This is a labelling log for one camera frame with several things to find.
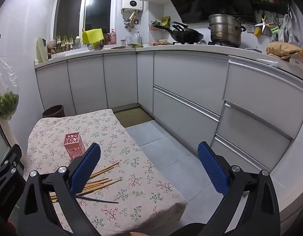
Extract white kitchen countertop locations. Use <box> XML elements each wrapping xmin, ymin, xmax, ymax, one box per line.
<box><xmin>34</xmin><ymin>43</ymin><xmax>303</xmax><ymax>84</ymax></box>

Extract hanging white plastic bags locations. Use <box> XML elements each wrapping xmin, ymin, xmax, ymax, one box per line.
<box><xmin>279</xmin><ymin>13</ymin><xmax>300</xmax><ymax>43</ymax></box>

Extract clear bag of greens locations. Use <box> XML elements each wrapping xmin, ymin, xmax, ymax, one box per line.
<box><xmin>0</xmin><ymin>45</ymin><xmax>19</xmax><ymax>121</ymax></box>

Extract bunch of wooden chopsticks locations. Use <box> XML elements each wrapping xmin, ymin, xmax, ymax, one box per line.
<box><xmin>49</xmin><ymin>162</ymin><xmax>123</xmax><ymax>203</ymax></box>

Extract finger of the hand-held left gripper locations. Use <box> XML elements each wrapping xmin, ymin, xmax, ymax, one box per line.
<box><xmin>0</xmin><ymin>144</ymin><xmax>23</xmax><ymax>190</ymax></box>

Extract yellow cloth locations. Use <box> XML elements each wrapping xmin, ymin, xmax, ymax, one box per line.
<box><xmin>82</xmin><ymin>28</ymin><xmax>104</xmax><ymax>45</ymax></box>

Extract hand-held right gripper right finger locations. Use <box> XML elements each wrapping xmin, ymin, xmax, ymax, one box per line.
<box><xmin>198</xmin><ymin>141</ymin><xmax>281</xmax><ymax>236</ymax></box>

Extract brown paper bag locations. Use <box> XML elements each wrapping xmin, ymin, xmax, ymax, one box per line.
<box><xmin>266</xmin><ymin>41</ymin><xmax>303</xmax><ymax>61</ymax></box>

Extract floral tablecloth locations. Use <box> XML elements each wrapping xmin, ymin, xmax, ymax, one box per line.
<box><xmin>23</xmin><ymin>109</ymin><xmax>187</xmax><ymax>236</ymax></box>

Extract white kitchen cabinet unit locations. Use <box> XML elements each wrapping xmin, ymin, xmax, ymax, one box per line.
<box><xmin>34</xmin><ymin>50</ymin><xmax>303</xmax><ymax>177</ymax></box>

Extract dark window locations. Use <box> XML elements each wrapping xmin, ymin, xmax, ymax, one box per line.
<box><xmin>53</xmin><ymin>0</ymin><xmax>117</xmax><ymax>42</ymax></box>

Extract black range hood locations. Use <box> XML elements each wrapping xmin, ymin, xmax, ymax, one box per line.
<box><xmin>159</xmin><ymin>0</ymin><xmax>257</xmax><ymax>24</ymax></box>

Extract pink perforated utensil holder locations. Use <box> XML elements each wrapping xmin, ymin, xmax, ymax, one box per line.
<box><xmin>64</xmin><ymin>132</ymin><xmax>86</xmax><ymax>162</ymax></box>

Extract black chopstick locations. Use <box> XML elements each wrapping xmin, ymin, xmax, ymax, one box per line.
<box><xmin>76</xmin><ymin>194</ymin><xmax>119</xmax><ymax>204</ymax></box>

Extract pale green cutting board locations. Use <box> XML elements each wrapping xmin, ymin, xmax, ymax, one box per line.
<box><xmin>36</xmin><ymin>37</ymin><xmax>48</xmax><ymax>64</ymax></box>

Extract row of sprouting garlic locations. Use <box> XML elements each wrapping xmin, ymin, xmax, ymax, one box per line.
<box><xmin>56</xmin><ymin>35</ymin><xmax>74</xmax><ymax>52</ymax></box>

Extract kitchen scissors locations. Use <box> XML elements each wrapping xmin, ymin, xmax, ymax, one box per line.
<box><xmin>255</xmin><ymin>15</ymin><xmax>276</xmax><ymax>30</ymax></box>

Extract black spatula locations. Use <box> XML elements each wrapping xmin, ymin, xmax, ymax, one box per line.
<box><xmin>172</xmin><ymin>21</ymin><xmax>189</xmax><ymax>31</ymax></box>

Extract black wok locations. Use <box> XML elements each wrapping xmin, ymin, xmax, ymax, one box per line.
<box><xmin>154</xmin><ymin>25</ymin><xmax>204</xmax><ymax>43</ymax></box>

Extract olive door mat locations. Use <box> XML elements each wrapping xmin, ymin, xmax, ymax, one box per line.
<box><xmin>114</xmin><ymin>107</ymin><xmax>154</xmax><ymax>128</ymax></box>

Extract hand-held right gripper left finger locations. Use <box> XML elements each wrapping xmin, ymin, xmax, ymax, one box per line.
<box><xmin>23</xmin><ymin>143</ymin><xmax>101</xmax><ymax>236</ymax></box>

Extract steel steamer pot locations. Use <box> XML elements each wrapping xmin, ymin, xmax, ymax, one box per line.
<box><xmin>208</xmin><ymin>14</ymin><xmax>247</xmax><ymax>48</ymax></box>

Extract water heater pipes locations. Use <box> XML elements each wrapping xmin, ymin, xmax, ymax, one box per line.
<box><xmin>122</xmin><ymin>10</ymin><xmax>139</xmax><ymax>31</ymax></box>

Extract brown trash bin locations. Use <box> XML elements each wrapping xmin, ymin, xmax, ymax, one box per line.
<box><xmin>42</xmin><ymin>105</ymin><xmax>66</xmax><ymax>118</ymax></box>

